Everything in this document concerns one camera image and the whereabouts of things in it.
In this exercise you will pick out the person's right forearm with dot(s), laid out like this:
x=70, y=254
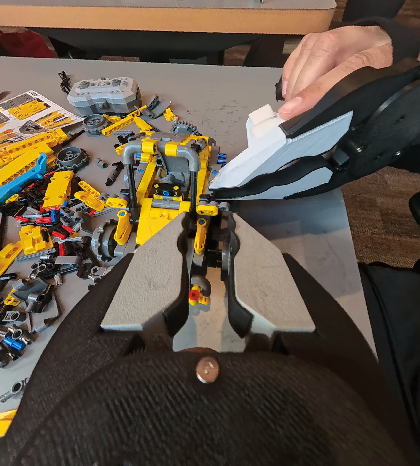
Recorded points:
x=402, y=40

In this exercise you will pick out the dark grey gear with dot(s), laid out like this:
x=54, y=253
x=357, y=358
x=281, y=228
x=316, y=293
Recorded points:
x=184, y=127

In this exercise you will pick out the yellow printed sticker sheet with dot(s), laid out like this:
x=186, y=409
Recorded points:
x=13, y=120

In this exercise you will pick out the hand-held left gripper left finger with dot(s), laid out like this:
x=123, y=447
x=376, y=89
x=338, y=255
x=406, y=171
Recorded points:
x=144, y=287

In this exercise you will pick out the dark grey toothed wheel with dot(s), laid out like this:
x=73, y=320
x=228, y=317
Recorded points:
x=71, y=159

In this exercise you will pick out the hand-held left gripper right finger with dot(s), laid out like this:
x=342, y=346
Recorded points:
x=272, y=287

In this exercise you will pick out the person's right hand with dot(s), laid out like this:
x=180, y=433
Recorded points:
x=330, y=58

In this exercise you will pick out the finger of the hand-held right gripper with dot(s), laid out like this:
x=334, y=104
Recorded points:
x=286, y=153
x=312, y=180

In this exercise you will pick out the grey battery box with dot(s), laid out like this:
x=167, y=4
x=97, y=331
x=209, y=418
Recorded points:
x=104, y=96

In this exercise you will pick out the yellow toy brick vehicle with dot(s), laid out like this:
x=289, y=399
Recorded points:
x=159, y=211

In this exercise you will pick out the tan-edged background table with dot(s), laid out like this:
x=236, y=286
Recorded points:
x=159, y=14

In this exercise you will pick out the pile of loose brick pieces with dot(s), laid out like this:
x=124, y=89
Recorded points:
x=53, y=189

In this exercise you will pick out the small grey wheel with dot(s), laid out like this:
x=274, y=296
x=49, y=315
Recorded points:
x=94, y=124

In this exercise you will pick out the grey toothed rack piece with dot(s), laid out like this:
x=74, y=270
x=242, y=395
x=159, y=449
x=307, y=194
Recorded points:
x=206, y=209

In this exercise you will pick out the red bag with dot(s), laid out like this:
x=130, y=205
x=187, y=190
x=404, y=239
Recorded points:
x=21, y=43

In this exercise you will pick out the blue brick separator tool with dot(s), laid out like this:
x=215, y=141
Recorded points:
x=13, y=182

